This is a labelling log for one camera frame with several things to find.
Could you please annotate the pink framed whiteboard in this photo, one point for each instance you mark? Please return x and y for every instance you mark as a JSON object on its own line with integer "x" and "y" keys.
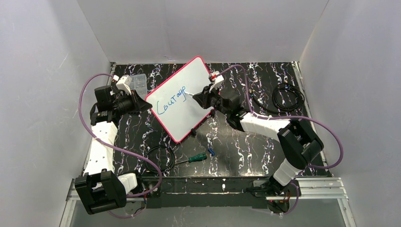
{"x": 178, "y": 112}

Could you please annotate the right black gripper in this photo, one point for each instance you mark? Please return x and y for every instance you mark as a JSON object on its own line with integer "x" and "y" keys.
{"x": 213, "y": 100}

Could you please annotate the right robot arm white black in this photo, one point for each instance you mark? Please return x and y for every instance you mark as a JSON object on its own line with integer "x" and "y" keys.
{"x": 299, "y": 142}

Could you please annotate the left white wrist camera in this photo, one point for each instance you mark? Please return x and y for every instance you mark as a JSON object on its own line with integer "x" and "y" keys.
{"x": 124, "y": 84}

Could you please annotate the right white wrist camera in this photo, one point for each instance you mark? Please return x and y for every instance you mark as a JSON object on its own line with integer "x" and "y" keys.
{"x": 216, "y": 79}

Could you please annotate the blue marker cap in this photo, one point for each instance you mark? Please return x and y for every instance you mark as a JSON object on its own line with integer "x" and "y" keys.
{"x": 211, "y": 152}

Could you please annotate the green handled screwdriver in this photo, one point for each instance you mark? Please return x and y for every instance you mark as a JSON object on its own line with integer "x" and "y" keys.
{"x": 196, "y": 158}

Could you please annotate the clear plastic organizer box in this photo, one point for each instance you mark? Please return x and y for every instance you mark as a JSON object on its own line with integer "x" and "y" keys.
{"x": 139, "y": 84}

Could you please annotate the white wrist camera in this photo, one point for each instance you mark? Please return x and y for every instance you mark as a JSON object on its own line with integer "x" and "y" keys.
{"x": 124, "y": 84}
{"x": 216, "y": 79}

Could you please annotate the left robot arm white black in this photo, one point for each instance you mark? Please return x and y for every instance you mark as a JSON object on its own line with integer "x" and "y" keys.
{"x": 99, "y": 188}

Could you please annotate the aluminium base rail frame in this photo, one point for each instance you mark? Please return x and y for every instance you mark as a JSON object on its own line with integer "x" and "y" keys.
{"x": 230, "y": 192}

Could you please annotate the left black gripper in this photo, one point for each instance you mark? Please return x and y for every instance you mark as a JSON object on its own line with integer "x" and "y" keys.
{"x": 134, "y": 102}

